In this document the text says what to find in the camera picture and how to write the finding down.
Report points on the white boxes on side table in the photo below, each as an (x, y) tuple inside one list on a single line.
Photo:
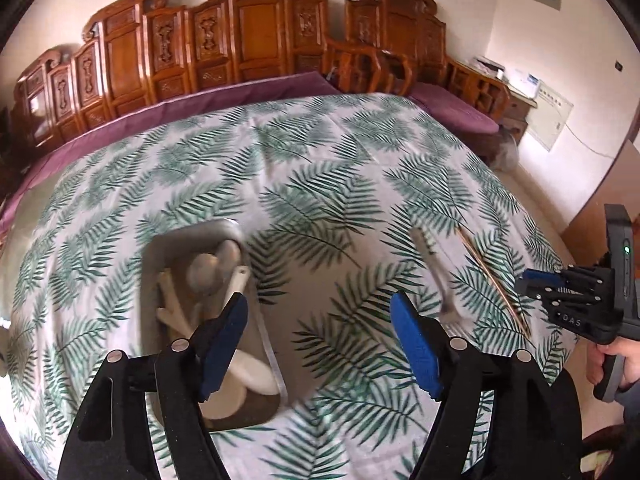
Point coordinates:
[(505, 77)]

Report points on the carved wooden bench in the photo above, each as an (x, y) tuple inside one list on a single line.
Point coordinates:
[(175, 50)]

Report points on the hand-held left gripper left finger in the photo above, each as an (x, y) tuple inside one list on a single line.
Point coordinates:
[(226, 345)]

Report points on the leaf print tablecloth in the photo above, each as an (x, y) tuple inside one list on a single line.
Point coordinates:
[(325, 185)]

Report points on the wooden chopstick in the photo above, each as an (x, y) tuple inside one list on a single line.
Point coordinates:
[(492, 280), (505, 292)]

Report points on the wooden side table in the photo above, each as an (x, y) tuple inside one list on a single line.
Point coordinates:
[(517, 115)]

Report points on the fluffy white bag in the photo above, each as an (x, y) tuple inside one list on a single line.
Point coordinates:
[(507, 152)]

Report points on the purple armchair cushion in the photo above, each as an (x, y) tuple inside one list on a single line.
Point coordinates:
[(455, 107)]

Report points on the white wall electrical panel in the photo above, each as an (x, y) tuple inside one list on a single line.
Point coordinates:
[(547, 117)]

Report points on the person's right hand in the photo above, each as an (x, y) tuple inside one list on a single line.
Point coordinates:
[(631, 360)]

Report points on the white plastic fork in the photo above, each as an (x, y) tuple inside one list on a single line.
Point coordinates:
[(440, 275)]

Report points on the wooden board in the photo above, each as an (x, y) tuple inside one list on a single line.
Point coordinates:
[(605, 185)]

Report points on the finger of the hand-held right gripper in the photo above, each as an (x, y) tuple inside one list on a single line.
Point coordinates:
[(575, 302), (532, 277)]

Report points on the carved wooden armchair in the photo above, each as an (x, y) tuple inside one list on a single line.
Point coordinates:
[(400, 25)]

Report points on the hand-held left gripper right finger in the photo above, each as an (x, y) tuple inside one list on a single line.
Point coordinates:
[(415, 345)]

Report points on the long purple bench cushion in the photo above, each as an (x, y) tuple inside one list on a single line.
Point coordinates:
[(150, 115)]

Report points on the grey rectangular tray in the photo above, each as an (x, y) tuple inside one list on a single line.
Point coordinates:
[(165, 260)]

